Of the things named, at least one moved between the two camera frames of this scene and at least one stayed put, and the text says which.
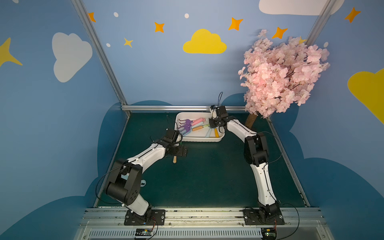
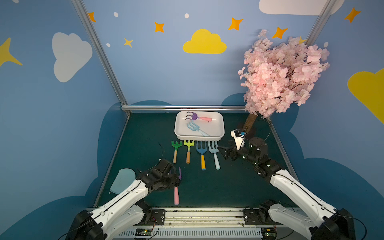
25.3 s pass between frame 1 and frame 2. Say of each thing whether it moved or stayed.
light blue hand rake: moved
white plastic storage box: stayed
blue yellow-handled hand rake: moved
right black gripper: moved
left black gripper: moved
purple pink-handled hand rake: moved
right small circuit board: stayed
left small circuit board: stayed
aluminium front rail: stayed
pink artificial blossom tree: stayed
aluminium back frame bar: stayed
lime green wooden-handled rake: moved
